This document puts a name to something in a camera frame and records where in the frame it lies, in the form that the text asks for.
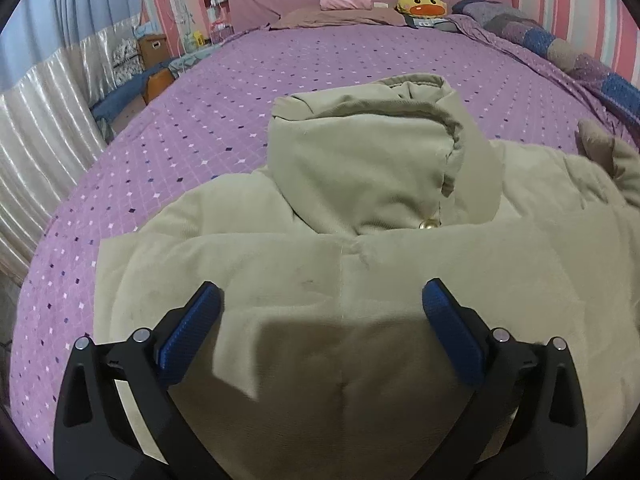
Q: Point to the beige hooded jacket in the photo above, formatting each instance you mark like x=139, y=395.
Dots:
x=350, y=185

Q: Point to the cardboard box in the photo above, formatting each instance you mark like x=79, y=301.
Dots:
x=152, y=49

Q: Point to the purple diamond-print bed sheet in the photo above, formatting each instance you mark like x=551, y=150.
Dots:
x=200, y=125

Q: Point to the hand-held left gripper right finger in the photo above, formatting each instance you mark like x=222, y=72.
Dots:
x=452, y=332

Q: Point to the blue curtain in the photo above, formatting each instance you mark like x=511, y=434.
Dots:
x=55, y=5

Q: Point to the blue cloth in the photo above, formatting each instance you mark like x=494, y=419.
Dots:
x=125, y=92

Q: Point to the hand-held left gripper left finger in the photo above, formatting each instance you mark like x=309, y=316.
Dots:
x=192, y=332

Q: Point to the cluttered nightstand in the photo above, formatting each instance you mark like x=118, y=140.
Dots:
x=219, y=15

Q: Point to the orange-brown box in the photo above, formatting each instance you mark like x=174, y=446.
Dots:
x=159, y=84

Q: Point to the patchwork quilt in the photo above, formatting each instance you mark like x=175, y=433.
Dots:
x=540, y=35

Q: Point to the silver pleated curtain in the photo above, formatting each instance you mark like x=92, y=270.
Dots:
x=45, y=125

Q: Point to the yellow duck plush toy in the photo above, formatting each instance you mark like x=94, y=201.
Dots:
x=420, y=5

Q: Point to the brown pillow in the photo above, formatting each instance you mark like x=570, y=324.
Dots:
x=340, y=17

